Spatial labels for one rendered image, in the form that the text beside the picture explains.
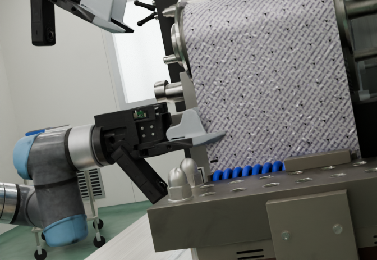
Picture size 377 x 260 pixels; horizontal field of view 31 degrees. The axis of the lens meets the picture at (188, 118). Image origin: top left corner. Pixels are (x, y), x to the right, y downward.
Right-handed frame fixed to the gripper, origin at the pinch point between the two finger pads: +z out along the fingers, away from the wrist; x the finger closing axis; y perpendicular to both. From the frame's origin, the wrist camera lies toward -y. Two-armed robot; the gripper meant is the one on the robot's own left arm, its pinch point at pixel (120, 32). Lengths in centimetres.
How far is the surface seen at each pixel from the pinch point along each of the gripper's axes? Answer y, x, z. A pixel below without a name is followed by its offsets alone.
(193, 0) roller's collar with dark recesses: 8.7, 22.4, 3.1
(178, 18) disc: 7.5, -5.5, 9.4
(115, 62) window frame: -132, 547, -180
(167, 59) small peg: 0.1, -1.0, 9.7
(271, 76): 6.7, -5.9, 26.9
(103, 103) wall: -178, 546, -172
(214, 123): -4.2, -6.2, 22.7
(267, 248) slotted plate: -10.5, -25.1, 39.3
